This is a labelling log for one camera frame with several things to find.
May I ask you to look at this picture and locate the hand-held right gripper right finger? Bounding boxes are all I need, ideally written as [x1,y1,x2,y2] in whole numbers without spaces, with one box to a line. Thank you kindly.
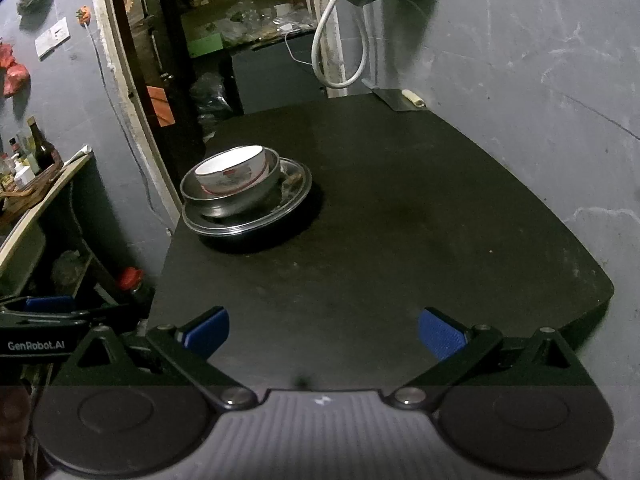
[387,307,601,407]

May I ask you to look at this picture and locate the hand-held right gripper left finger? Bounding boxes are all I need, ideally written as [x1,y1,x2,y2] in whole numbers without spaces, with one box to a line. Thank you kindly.
[70,307,258,407]

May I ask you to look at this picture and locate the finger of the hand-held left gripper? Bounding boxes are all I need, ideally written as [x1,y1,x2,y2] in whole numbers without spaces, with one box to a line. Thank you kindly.
[0,296,79,315]
[70,304,152,329]

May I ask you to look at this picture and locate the steel bowl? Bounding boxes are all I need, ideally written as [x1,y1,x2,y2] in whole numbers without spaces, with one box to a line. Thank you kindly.
[179,147,282,219]

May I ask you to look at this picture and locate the white ceramic bowl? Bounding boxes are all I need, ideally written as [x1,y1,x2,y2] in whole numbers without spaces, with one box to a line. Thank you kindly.
[200,159,272,199]
[194,145,266,193]

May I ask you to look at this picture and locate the steel plate with oval sticker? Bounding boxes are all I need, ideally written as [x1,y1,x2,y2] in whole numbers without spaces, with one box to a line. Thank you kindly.
[182,157,312,232]

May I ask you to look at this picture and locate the red capped bottle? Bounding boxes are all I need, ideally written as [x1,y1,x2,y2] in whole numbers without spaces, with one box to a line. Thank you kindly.
[117,266,154,311]

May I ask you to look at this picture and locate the light kitchen counter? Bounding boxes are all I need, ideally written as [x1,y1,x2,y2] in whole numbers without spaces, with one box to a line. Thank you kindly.
[0,146,93,301]

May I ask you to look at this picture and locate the wooden tray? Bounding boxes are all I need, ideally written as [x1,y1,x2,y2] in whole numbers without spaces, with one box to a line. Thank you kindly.
[0,159,65,213]

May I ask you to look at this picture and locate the small white bottle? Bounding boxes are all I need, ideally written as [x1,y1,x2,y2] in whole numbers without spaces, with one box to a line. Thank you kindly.
[14,160,37,187]

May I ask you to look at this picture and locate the dark glass bottle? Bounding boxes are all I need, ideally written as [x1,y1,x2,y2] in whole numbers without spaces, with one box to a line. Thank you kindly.
[27,116,57,172]

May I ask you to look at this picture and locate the orange panel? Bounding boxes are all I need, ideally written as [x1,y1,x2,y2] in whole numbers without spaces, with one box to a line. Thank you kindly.
[147,86,176,129]

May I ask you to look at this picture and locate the red plastic bag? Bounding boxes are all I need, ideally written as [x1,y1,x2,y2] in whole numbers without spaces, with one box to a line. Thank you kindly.
[0,42,32,99]

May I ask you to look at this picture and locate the black plastic bag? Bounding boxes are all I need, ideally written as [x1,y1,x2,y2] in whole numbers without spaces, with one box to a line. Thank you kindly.
[190,72,236,117]

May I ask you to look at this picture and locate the dark grey cabinet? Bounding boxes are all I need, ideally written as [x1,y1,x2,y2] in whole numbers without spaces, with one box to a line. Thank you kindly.
[229,35,327,114]

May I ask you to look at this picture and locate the white paper card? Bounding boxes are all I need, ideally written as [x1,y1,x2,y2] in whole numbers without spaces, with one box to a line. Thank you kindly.
[35,16,72,59]

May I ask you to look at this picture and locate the green box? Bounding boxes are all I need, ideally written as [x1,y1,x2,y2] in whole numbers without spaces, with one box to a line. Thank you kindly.
[187,35,224,59]

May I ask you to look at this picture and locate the cluttered shelf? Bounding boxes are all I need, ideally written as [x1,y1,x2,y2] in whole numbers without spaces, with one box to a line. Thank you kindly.
[180,0,321,52]

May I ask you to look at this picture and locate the thin wall wire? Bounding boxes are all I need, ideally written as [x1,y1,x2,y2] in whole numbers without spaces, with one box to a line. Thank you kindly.
[84,22,173,237]

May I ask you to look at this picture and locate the cleaver with white handle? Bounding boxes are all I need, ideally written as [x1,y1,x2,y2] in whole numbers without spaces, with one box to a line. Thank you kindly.
[362,86,427,112]

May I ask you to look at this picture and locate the thin white cable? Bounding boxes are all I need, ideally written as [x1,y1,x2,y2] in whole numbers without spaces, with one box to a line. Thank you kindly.
[284,29,317,67]

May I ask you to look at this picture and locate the white looped hose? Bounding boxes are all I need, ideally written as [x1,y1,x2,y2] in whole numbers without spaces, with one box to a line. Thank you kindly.
[310,0,372,89]

